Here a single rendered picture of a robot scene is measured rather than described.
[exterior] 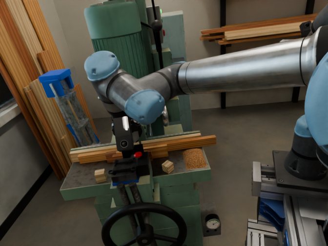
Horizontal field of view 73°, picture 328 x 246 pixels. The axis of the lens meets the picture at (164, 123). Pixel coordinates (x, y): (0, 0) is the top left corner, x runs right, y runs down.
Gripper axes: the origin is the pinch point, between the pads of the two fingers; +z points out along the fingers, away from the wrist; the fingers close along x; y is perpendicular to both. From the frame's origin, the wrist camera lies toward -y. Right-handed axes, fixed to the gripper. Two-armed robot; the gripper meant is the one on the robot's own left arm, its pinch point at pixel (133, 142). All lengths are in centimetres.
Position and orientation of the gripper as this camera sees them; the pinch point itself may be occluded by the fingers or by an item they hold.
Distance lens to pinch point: 77.6
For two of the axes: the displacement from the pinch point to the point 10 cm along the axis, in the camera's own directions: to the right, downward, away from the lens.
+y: -1.3, -8.4, 5.3
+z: 0.8, 5.2, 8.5
